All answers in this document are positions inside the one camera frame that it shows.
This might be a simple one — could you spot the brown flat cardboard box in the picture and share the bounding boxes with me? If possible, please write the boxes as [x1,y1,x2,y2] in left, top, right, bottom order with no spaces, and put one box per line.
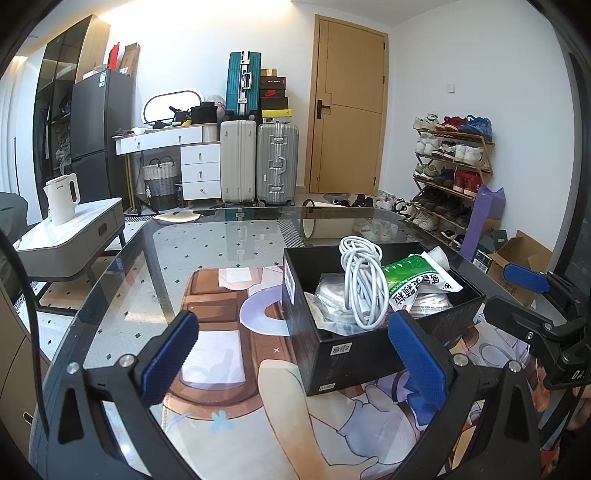
[121,43,141,77]

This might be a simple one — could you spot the dark green box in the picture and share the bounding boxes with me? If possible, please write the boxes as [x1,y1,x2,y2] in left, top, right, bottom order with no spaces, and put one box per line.
[475,231,509,275]

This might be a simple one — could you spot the white cable bundle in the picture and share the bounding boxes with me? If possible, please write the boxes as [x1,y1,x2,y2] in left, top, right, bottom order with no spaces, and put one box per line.
[338,236,391,330]

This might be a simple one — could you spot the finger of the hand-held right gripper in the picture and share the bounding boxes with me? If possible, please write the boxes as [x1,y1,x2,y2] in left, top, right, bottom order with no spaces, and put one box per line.
[503,262,578,315]
[484,295,561,343]

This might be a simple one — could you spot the wicker basket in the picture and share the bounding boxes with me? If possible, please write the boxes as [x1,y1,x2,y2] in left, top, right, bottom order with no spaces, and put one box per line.
[142,156,181,210]

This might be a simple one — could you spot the wooden shoe rack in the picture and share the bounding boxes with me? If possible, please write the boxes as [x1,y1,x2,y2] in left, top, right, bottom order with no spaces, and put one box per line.
[411,115,496,250]

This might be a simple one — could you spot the bag of cream laces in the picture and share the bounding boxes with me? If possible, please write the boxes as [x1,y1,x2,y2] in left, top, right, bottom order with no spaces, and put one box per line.
[409,291,455,320]

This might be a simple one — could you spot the white foam piece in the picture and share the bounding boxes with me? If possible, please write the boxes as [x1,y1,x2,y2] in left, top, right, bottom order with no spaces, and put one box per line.
[427,246,455,273]

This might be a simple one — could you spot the white vanity desk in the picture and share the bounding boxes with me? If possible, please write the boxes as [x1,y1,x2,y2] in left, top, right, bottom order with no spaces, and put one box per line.
[115,124,222,204]

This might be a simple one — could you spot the black fridge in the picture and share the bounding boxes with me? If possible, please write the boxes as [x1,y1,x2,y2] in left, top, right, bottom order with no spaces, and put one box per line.
[70,69,136,213]

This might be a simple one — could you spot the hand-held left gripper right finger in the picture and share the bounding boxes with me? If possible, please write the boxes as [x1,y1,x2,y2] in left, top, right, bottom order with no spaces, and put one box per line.
[387,310,543,480]

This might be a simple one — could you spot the white electric kettle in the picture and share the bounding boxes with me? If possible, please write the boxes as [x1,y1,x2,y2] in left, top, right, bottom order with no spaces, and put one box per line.
[43,174,81,227]

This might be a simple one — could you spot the white suitcase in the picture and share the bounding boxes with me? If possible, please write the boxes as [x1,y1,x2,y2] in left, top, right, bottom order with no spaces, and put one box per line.
[220,120,257,205]

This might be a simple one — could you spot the purple yoga mat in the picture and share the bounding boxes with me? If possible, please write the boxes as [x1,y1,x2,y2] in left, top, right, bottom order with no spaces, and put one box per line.
[459,185,506,261]

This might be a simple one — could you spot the silver suitcase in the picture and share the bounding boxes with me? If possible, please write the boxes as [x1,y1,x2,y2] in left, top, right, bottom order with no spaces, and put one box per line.
[256,123,301,206]

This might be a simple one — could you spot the white grey side table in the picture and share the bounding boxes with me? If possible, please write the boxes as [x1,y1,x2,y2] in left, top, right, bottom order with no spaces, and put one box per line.
[14,197,127,282]

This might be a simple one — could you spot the scattered sneakers pile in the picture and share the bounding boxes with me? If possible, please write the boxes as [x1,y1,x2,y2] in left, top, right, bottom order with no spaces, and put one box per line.
[330,191,419,241]

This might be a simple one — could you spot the open cardboard box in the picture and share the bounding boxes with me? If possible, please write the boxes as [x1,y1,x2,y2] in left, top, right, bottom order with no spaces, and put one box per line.
[487,230,555,305]

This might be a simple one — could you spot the person's right hand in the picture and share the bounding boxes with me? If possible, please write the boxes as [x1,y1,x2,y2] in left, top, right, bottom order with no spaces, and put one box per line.
[567,385,591,435]

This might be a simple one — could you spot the black cardboard box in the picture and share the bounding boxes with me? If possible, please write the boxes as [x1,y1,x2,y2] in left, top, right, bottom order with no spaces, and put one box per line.
[281,241,486,398]

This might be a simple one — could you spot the dark grey cloth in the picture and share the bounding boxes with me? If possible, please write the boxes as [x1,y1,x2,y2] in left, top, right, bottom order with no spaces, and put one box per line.
[0,193,28,241]

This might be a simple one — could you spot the black cable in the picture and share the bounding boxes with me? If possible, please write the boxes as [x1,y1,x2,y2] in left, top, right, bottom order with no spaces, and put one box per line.
[0,228,49,425]

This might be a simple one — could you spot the rows of assorted shoes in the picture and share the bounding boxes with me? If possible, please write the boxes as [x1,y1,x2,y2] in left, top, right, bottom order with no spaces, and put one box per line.
[412,111,494,247]

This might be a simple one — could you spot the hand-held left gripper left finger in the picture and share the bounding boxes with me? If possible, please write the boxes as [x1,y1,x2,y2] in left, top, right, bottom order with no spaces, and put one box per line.
[44,310,200,480]

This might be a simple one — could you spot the wooden door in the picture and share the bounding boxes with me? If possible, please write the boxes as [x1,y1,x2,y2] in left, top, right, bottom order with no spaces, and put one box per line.
[307,14,389,195]

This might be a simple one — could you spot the bag of white shoelaces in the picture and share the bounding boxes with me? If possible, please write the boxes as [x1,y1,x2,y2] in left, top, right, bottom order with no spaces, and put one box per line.
[307,272,393,335]

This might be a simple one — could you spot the black bag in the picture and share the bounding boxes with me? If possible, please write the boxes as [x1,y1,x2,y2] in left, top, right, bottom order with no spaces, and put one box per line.
[190,104,219,125]

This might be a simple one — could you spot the green printed packet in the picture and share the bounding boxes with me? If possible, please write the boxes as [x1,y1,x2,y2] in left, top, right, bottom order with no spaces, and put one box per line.
[382,253,465,315]

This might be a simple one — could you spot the oval mirror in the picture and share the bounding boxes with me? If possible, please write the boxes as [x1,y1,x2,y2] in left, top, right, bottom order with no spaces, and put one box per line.
[142,88,204,129]

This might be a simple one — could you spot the teal suitcase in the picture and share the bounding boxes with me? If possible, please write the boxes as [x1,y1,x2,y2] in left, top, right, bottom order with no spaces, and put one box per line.
[225,52,262,118]

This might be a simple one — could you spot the printed cartoon table mat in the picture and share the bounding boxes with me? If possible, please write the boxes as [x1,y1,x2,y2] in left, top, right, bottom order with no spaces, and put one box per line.
[159,265,555,480]

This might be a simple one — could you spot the dark glass cabinet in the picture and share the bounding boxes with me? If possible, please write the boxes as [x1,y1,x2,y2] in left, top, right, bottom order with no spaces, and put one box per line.
[32,14,112,195]

